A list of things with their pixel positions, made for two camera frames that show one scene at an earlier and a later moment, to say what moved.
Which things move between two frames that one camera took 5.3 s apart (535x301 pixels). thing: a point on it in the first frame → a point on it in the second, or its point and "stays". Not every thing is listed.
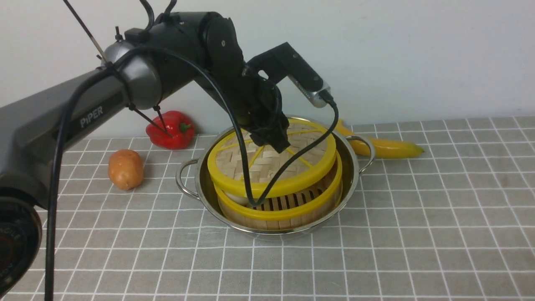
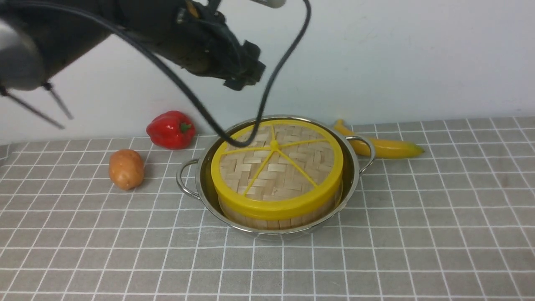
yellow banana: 383,148 stays
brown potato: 126,169 stays
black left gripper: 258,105 → 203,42
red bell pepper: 176,124 stays
